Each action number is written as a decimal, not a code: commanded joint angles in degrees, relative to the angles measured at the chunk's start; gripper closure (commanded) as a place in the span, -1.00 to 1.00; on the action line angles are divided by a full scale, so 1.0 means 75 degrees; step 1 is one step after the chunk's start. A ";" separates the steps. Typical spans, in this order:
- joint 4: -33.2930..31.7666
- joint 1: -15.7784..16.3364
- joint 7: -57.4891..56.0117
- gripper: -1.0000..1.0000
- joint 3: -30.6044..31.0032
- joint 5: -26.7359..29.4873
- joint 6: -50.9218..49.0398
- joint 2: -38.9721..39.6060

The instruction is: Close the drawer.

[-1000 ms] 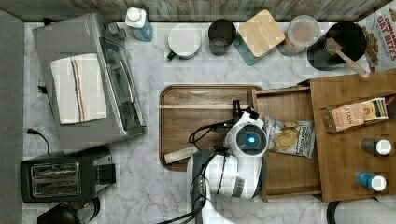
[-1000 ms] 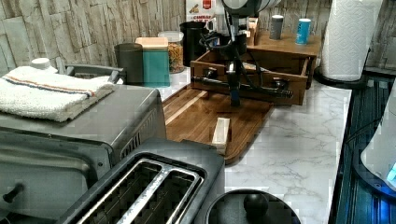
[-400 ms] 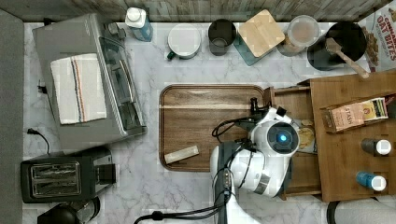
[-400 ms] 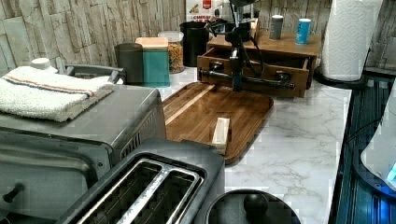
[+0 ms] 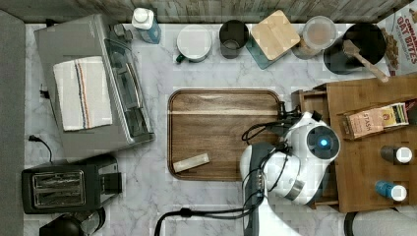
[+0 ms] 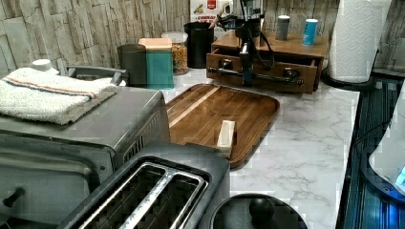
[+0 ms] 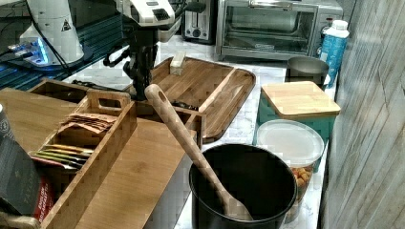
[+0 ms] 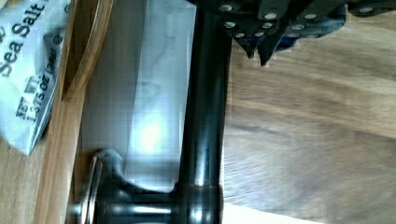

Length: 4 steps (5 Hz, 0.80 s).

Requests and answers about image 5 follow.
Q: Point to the wooden drawer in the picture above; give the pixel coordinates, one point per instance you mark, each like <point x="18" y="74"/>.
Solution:
<point x="317" y="100"/>

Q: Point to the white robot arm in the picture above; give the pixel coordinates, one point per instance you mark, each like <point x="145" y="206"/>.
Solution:
<point x="295" y="170"/>

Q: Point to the wooden serving tray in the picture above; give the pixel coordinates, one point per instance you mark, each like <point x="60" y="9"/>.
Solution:
<point x="212" y="121"/>

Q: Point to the small wooden block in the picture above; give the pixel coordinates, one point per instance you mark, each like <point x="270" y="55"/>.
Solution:
<point x="191" y="162"/>

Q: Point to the white lidded green mug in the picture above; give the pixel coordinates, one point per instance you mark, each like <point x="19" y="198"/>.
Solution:
<point x="194" y="43"/>

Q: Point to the steel cup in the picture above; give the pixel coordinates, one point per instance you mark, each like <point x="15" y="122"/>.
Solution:
<point x="233" y="36"/>

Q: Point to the teal box wooden lid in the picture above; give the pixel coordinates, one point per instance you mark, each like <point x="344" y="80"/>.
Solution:
<point x="271" y="39"/>

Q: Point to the blue bottle white cap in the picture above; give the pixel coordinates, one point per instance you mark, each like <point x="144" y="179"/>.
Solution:
<point x="144" y="21"/>

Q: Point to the striped white dish towel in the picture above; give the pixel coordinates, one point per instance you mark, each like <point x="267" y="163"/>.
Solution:
<point x="83" y="93"/>

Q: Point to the clear plastic snack container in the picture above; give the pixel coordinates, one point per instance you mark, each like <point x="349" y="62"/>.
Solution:
<point x="318" y="34"/>

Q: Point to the black silver toaster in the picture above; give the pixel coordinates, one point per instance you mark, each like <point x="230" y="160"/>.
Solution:
<point x="63" y="186"/>

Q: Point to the wooden spatula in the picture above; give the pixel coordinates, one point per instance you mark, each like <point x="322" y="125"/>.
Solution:
<point x="365" y="60"/>

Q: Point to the black coffee maker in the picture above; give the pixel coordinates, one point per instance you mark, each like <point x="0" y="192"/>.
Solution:
<point x="82" y="223"/>

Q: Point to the wooden tea bag box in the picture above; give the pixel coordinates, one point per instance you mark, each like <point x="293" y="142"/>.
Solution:
<point x="378" y="119"/>

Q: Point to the silver toaster oven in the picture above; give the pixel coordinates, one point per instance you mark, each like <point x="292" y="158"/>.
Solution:
<point x="98" y="35"/>

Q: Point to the black utensil pot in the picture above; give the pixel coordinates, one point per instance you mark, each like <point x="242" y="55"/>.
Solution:
<point x="365" y="40"/>

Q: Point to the dark bottle white cap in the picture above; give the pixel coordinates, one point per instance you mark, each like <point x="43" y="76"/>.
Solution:
<point x="397" y="155"/>

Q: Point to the cereal box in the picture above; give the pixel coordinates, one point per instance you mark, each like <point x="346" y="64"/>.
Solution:
<point x="400" y="32"/>

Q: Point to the blue bottle on cabinet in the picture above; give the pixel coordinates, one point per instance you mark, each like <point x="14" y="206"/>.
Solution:
<point x="391" y="191"/>

